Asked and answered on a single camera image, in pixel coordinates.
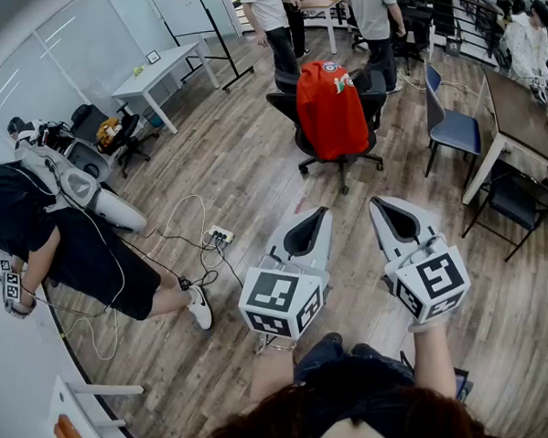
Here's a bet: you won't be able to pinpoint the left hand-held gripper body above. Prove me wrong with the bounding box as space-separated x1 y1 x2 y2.
236 250 335 346

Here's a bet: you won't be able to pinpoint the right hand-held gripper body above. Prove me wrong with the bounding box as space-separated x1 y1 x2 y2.
381 233 474 326

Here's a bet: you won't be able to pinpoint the red printed t-shirt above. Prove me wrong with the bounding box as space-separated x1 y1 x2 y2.
294 58 371 163

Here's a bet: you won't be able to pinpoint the person's left forearm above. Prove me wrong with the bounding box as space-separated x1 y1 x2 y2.
247 339 299 404

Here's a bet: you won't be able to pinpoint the person's right forearm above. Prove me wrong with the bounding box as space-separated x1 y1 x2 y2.
408 321 459 402

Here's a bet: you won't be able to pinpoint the black folding chair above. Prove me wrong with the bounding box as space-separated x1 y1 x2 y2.
457 156 548 265

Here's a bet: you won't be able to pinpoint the blue seat chair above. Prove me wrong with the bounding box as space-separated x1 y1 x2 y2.
418 58 485 193

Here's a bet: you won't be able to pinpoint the black mesh office chair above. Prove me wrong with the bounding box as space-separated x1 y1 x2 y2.
347 14 371 53
388 0 439 76

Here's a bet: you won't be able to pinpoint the black office chair with bag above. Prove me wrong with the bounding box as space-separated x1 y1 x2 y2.
70 100 163 182

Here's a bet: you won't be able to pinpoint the white power strip with plugs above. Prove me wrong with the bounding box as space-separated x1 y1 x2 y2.
209 223 236 246

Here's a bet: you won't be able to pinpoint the person's dark jeans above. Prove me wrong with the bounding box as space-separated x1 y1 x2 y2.
292 337 417 397

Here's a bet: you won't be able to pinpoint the dark blue flat device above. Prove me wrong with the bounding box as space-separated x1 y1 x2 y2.
453 366 476 402

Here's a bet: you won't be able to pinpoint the brown table with white legs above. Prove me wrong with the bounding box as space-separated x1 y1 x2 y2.
454 66 548 208

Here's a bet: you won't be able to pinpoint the small grey bin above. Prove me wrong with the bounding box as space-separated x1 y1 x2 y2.
444 36 465 59

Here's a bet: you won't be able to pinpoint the mesh waste bin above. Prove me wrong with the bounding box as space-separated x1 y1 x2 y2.
142 105 167 130

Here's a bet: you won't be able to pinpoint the yellow bag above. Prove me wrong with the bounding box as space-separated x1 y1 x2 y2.
94 116 126 157

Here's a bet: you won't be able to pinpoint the white rectangular table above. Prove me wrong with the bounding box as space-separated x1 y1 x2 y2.
108 40 223 139

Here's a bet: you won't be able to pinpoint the small white table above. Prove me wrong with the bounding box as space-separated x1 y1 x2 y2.
44 369 148 438

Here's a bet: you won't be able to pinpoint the light wooden table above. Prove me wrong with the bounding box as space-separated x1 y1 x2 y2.
298 0 349 58

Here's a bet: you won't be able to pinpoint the whiteboard on black stand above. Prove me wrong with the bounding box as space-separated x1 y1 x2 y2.
149 0 257 98

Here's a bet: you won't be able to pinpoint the orange box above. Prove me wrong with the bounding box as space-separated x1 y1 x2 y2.
51 412 88 438

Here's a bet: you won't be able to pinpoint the silver bracelet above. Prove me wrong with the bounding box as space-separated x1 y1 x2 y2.
264 339 298 354

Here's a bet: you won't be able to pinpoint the long white cable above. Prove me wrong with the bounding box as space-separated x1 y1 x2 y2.
139 191 228 273

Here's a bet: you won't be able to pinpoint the long black cable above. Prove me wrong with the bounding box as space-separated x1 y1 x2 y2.
117 220 245 309

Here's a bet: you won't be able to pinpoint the thin white cable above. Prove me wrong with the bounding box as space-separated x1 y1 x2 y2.
396 64 480 101

